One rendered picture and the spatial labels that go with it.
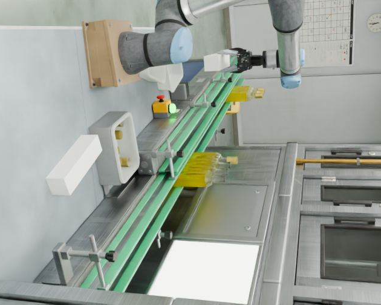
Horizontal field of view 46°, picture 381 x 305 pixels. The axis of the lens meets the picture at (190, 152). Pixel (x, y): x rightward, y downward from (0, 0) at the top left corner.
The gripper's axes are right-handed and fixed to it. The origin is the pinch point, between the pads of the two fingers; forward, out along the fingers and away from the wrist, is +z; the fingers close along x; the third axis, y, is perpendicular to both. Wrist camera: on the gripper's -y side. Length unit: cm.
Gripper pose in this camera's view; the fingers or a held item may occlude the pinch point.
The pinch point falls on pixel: (220, 61)
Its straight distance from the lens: 198.5
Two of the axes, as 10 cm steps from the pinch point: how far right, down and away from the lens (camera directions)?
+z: -9.6, -0.1, 2.8
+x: 0.6, 9.7, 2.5
